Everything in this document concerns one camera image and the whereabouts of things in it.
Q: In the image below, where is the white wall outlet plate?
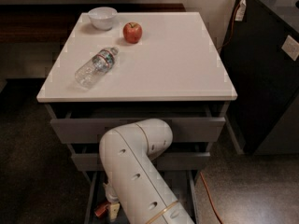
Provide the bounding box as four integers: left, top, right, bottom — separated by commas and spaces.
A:
281, 35, 299, 61

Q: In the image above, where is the red apple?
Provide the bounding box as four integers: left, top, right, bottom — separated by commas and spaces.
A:
122, 22, 143, 44

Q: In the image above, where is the white bowl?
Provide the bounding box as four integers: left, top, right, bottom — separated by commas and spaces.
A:
88, 7, 117, 31

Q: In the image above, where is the dark wooden bench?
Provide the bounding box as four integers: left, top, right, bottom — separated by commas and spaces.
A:
0, 3, 186, 45

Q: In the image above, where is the grey bottom drawer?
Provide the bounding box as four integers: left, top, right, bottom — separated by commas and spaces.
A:
84, 171, 199, 224

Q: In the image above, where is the white paper tag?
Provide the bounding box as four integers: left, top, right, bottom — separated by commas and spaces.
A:
235, 0, 247, 21

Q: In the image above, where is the grey top drawer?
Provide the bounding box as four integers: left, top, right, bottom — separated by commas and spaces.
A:
44, 101, 231, 145

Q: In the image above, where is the orange extension cable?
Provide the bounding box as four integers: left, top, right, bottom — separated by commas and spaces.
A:
199, 0, 299, 224

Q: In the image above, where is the white cabinet counter top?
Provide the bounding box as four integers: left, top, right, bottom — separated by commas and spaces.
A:
37, 12, 237, 103

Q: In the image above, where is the grey middle drawer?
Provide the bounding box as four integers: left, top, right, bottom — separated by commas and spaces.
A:
68, 143, 210, 172

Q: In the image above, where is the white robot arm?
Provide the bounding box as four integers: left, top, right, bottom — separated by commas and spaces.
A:
99, 119, 194, 224

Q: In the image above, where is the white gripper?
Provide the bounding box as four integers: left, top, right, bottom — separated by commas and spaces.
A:
103, 182, 121, 220

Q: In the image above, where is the grey drawer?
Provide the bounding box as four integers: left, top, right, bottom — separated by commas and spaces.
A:
84, 171, 199, 224
44, 101, 231, 145
68, 143, 210, 172

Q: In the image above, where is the clear plastic water bottle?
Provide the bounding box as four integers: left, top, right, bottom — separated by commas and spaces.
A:
75, 47, 119, 89

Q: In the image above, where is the black cabinet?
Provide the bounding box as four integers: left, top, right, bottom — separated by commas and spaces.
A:
221, 0, 299, 155

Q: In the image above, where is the red coke can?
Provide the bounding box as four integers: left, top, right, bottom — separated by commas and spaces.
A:
94, 201, 110, 218

